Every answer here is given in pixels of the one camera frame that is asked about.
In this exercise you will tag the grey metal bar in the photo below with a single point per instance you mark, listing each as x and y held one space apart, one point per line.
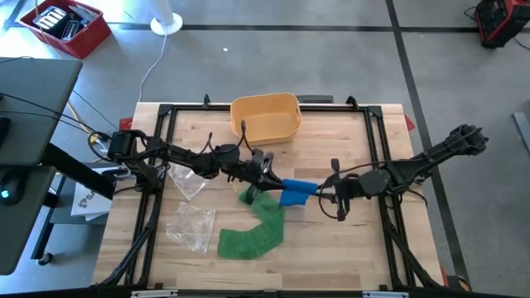
522 128

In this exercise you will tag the small black framed box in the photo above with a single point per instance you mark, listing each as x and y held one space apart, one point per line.
71 30

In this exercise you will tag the silver edge bracket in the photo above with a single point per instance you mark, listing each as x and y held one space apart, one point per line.
153 294
385 294

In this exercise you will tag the red plastic crate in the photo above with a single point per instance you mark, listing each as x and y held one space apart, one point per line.
89 39

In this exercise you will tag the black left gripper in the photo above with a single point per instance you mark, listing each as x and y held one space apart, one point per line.
248 169

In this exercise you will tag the yellow plastic bin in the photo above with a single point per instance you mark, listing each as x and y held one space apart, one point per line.
265 124

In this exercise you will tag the black desk leg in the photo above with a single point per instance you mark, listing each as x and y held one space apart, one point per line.
74 167

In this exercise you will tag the black computer mouse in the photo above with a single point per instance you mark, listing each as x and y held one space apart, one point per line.
10 188

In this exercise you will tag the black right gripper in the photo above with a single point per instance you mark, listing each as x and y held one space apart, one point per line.
348 186

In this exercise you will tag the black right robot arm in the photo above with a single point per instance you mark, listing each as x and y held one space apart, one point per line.
414 165

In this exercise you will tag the black aluminium table frame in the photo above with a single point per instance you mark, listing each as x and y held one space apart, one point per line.
198 107

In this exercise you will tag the white fan pedestal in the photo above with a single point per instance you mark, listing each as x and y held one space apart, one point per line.
165 25

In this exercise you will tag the blue elastic bandage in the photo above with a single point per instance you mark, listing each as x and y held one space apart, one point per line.
296 194

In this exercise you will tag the black caster wheel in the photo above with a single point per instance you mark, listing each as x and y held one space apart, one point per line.
44 258

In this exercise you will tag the yellow black table foot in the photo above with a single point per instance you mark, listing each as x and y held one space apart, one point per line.
459 283

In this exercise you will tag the green elastic bandage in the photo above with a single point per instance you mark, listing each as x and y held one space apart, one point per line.
256 240

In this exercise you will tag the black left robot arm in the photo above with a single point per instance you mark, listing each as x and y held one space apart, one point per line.
182 157

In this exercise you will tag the white printed paper sheet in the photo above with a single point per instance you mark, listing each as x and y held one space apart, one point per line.
89 203

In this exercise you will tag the red corner tag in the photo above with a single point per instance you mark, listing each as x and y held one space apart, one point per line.
409 123
126 123

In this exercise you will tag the black white striped box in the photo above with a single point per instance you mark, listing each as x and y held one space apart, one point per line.
49 18

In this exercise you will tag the grey desk top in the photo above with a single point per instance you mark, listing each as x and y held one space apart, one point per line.
20 232
37 107

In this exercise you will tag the dark grey bracket plate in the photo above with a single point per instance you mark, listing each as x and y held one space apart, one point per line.
314 99

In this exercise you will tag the red black power station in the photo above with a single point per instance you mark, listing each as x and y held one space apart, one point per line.
501 20

